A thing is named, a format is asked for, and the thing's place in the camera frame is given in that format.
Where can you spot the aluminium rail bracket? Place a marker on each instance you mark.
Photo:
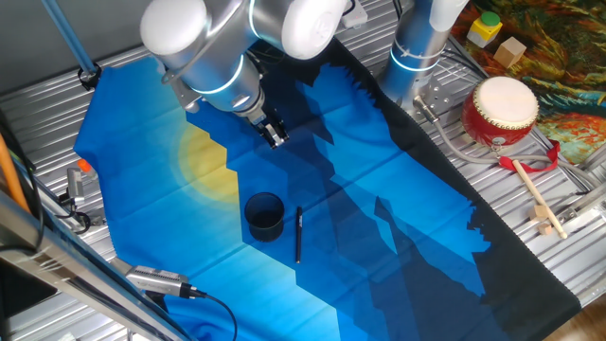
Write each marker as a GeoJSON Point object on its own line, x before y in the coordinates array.
{"type": "Point", "coordinates": [580, 206]}

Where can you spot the dark mesh pen holder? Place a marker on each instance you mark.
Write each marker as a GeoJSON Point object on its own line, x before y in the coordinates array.
{"type": "Point", "coordinates": [264, 232]}

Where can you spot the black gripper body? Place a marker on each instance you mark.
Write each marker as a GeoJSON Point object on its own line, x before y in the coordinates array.
{"type": "Point", "coordinates": [255, 115]}

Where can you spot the blue mountain print cloth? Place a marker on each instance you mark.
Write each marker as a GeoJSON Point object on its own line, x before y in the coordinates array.
{"type": "Point", "coordinates": [331, 189]}

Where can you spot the small wooden block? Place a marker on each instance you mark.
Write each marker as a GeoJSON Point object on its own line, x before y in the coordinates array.
{"type": "Point", "coordinates": [539, 213]}
{"type": "Point", "coordinates": [545, 229]}

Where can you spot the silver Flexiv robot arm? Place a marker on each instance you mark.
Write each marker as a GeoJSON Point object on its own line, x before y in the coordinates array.
{"type": "Point", "coordinates": [203, 47]}

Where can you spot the silver camera with black plug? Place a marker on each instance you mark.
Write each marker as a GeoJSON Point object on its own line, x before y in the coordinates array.
{"type": "Point", "coordinates": [156, 280]}

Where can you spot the orange pole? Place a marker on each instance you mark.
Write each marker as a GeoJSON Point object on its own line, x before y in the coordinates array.
{"type": "Point", "coordinates": [9, 175]}

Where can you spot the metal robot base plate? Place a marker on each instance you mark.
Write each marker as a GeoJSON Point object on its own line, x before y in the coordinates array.
{"type": "Point", "coordinates": [438, 97]}

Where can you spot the black pen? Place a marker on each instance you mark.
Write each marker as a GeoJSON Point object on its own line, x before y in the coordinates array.
{"type": "Point", "coordinates": [298, 234]}

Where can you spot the wooden cube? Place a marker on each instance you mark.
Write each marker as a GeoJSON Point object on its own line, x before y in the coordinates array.
{"type": "Point", "coordinates": [509, 52]}

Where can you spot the blue pole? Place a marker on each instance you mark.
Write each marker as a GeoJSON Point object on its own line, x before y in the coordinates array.
{"type": "Point", "coordinates": [68, 35]}

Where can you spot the colourful painting cloth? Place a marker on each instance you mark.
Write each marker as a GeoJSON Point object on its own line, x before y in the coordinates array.
{"type": "Point", "coordinates": [568, 47]}

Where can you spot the black pole clamp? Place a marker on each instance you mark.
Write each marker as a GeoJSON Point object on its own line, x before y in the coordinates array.
{"type": "Point", "coordinates": [89, 78]}

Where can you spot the metal frame beam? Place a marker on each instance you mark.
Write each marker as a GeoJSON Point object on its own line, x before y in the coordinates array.
{"type": "Point", "coordinates": [71, 270]}

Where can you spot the wooden drumstick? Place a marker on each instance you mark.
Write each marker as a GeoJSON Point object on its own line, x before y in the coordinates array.
{"type": "Point", "coordinates": [535, 192]}

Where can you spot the orange capped marker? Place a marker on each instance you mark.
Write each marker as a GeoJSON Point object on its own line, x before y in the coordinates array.
{"type": "Point", "coordinates": [85, 166]}

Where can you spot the yellow box with green button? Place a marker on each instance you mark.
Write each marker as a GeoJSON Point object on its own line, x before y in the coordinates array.
{"type": "Point", "coordinates": [483, 30]}

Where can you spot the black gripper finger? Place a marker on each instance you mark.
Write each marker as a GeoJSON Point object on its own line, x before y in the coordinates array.
{"type": "Point", "coordinates": [270, 137]}
{"type": "Point", "coordinates": [280, 131]}

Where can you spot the red drum with white skin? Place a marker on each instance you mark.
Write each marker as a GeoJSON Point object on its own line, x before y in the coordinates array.
{"type": "Point", "coordinates": [502, 104]}

